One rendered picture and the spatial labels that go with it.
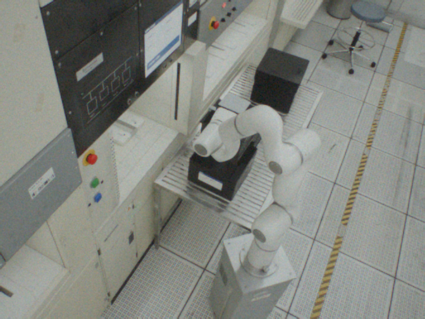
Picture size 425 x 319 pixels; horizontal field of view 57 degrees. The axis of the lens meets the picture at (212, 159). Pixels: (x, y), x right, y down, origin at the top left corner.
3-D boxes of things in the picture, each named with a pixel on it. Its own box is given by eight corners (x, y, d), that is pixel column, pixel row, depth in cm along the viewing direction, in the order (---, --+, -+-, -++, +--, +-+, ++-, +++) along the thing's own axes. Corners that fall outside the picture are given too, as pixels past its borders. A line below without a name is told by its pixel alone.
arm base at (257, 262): (284, 271, 185) (295, 253, 171) (248, 281, 180) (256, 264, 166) (269, 237, 197) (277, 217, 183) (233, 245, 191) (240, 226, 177)
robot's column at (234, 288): (263, 328, 242) (297, 277, 184) (221, 342, 234) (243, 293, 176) (246, 286, 258) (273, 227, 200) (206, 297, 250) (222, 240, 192)
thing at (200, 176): (186, 179, 214) (188, 159, 201) (210, 147, 231) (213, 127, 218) (231, 202, 207) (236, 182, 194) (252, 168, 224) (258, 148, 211)
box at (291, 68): (288, 114, 258) (299, 84, 238) (248, 100, 262) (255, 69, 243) (299, 90, 276) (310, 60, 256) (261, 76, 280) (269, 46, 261)
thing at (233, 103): (195, 152, 200) (200, 105, 176) (213, 128, 212) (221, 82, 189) (237, 172, 194) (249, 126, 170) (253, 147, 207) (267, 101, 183)
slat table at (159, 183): (233, 290, 255) (255, 231, 198) (153, 248, 268) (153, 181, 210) (295, 159, 336) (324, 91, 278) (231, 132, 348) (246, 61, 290)
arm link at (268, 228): (286, 240, 175) (301, 211, 157) (260, 267, 165) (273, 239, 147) (265, 223, 180) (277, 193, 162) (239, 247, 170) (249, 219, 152)
